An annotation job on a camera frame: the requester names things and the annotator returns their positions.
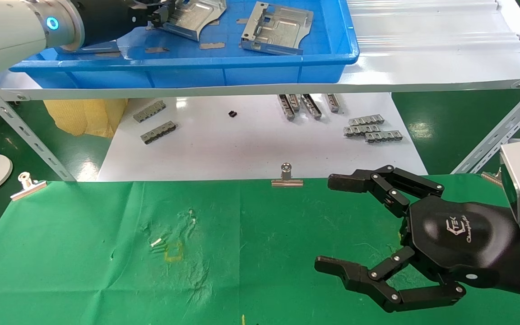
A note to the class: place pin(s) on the small white scrap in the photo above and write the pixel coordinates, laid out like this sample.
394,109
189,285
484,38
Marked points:
156,242

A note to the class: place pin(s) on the green table cloth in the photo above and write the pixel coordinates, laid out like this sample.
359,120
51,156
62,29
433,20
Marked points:
264,248

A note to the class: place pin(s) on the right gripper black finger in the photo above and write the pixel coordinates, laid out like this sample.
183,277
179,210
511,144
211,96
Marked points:
364,277
391,185

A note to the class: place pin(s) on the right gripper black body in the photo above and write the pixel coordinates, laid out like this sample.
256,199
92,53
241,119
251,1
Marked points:
458,234

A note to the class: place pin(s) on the large blue plastic bin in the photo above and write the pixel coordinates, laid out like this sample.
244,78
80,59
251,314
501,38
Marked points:
242,72

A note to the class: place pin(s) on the yellow mesh bag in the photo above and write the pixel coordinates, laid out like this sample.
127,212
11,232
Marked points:
84,117

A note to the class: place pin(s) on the clear tape patch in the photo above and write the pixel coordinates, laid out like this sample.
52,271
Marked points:
131,53

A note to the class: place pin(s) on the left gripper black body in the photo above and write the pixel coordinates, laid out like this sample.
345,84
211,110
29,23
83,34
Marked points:
106,16

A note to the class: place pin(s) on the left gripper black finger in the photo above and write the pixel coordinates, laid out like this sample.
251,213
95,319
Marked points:
160,4
158,20

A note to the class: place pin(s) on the grey terminal strip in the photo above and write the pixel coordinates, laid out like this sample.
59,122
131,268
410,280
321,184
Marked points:
149,111
366,120
383,136
157,132
361,130

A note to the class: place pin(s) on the grey metal rail piece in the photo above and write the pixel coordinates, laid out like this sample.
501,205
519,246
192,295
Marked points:
312,107
333,103
285,107
294,102

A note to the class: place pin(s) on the white metal shelf rack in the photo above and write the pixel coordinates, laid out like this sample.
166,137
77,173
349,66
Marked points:
422,58

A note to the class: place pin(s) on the stamped sheet metal bracket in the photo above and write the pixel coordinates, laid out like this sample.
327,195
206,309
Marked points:
102,50
278,31
197,20

